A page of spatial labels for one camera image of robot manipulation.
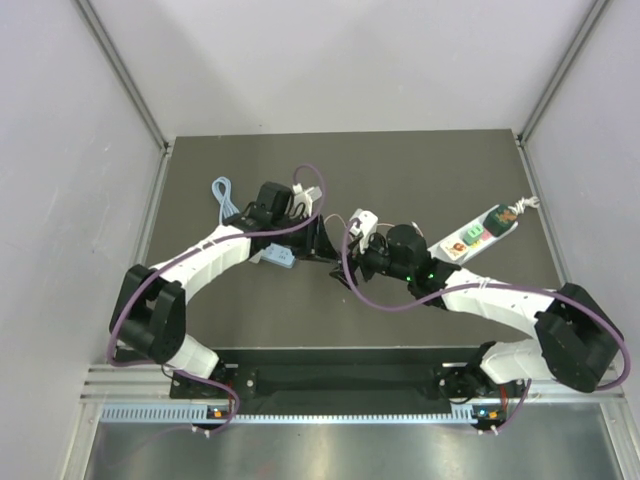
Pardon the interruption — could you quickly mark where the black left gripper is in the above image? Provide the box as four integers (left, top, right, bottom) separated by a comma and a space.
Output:
270, 211, 339, 263

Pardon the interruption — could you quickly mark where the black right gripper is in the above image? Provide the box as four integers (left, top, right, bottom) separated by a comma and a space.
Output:
330, 230, 414, 292

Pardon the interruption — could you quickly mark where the dark green cube socket adapter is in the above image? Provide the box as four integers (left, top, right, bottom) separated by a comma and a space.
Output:
483, 204, 517, 237

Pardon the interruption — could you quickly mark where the white cube socket adapter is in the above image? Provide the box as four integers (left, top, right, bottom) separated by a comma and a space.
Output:
440, 239, 469, 262

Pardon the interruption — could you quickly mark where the light green plug adapter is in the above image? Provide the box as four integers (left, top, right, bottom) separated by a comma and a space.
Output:
462, 224, 485, 246

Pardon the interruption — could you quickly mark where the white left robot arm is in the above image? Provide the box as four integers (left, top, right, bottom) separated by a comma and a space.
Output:
107, 182, 337, 397

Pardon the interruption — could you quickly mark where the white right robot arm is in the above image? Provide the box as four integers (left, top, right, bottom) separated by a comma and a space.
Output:
340, 218, 631, 396

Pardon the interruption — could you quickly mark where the blue power strip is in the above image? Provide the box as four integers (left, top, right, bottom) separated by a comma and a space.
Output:
249, 243, 296, 269

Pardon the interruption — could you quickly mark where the white multicolour power strip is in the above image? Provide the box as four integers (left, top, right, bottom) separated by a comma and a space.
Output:
429, 204, 518, 265

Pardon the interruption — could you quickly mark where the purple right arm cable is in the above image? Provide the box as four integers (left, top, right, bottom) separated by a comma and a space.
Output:
339, 217, 630, 434

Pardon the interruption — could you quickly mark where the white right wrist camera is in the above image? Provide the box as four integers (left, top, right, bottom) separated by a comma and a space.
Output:
348, 208, 378, 253

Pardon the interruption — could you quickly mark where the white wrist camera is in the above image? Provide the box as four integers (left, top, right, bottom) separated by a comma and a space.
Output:
348, 208, 378, 253
291, 183, 323, 217

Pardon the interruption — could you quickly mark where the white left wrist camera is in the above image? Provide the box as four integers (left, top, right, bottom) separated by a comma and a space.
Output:
291, 183, 323, 217

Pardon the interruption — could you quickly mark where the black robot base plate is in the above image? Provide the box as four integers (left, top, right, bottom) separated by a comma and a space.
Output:
168, 347, 529, 416

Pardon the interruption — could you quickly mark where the light blue coiled cable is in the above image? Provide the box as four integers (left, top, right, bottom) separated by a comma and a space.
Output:
211, 177, 236, 224

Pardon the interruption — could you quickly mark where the white slotted cable duct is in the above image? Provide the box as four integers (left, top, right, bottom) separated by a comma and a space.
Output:
100, 403, 502, 425

